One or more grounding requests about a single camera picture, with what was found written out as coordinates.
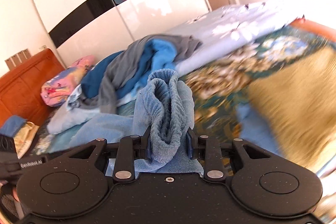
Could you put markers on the teal floral bed blanket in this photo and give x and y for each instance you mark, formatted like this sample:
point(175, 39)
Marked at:
point(262, 91)

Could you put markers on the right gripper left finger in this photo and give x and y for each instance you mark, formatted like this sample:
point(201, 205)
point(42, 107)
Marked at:
point(145, 150)

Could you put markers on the blue pillow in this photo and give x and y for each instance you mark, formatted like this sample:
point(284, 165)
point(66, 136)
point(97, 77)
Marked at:
point(12, 125)

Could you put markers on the light blue floral duvet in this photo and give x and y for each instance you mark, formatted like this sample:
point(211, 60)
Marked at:
point(221, 32)

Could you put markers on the light blue fleece garment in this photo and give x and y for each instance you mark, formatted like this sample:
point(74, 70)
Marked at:
point(165, 106)

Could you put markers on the bright blue garment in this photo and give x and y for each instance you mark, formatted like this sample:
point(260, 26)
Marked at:
point(157, 54)

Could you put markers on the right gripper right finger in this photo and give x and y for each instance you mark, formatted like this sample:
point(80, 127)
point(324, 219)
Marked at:
point(192, 145)

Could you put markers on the orange wooden headboard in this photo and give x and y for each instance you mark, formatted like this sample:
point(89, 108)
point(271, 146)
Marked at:
point(21, 88)

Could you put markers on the grey shirt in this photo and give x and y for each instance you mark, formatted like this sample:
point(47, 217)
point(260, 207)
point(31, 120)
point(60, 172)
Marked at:
point(124, 73)

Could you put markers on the yellow striped pillow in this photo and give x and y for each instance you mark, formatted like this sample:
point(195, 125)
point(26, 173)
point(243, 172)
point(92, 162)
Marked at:
point(24, 138)

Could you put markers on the pink cartoon folded blanket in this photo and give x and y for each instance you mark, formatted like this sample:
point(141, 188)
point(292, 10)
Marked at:
point(55, 91)

